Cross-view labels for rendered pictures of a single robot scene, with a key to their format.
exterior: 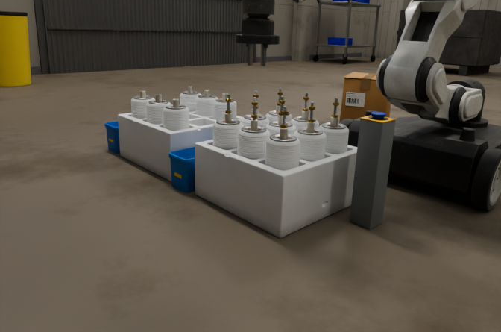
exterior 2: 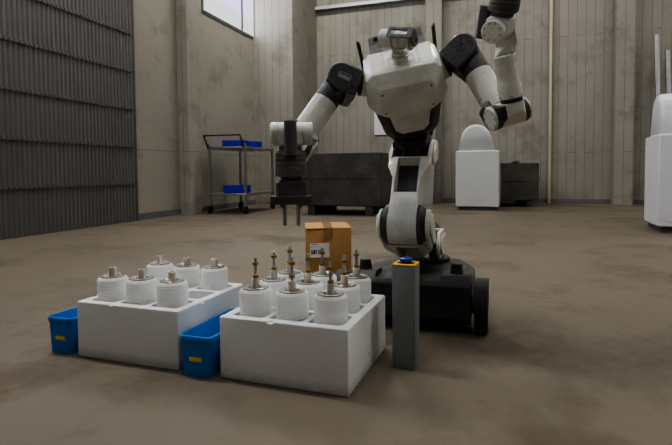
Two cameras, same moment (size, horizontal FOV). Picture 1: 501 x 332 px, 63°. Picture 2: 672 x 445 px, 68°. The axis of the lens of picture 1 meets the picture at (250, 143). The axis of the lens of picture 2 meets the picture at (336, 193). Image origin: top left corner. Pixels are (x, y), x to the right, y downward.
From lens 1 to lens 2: 53 cm
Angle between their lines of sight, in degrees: 29
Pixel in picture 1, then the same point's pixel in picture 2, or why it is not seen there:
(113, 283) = not seen: outside the picture
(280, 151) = (335, 306)
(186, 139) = (191, 315)
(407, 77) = (408, 223)
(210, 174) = (245, 348)
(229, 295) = not seen: outside the picture
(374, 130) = (408, 274)
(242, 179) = (294, 344)
